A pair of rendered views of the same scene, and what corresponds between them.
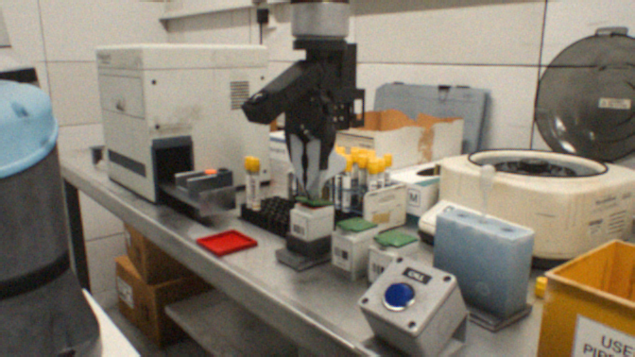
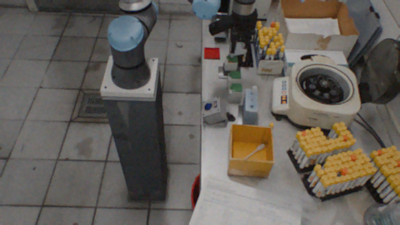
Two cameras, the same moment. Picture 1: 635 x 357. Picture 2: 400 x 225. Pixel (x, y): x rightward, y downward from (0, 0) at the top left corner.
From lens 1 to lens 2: 0.87 m
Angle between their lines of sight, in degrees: 48
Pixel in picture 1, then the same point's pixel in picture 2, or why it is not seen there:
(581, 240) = (303, 120)
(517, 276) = (248, 119)
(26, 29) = not seen: outside the picture
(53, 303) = (137, 72)
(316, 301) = (209, 91)
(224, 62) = not seen: outside the picture
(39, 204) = (134, 55)
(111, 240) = not seen: outside the picture
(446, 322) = (215, 119)
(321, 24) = (237, 10)
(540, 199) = (292, 100)
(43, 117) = (137, 38)
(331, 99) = (238, 33)
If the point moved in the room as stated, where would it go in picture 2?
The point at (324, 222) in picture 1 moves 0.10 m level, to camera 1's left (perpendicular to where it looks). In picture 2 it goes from (232, 67) to (212, 55)
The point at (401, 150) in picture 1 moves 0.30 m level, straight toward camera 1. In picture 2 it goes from (304, 42) to (250, 73)
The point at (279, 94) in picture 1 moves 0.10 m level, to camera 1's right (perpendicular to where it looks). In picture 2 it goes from (217, 28) to (240, 41)
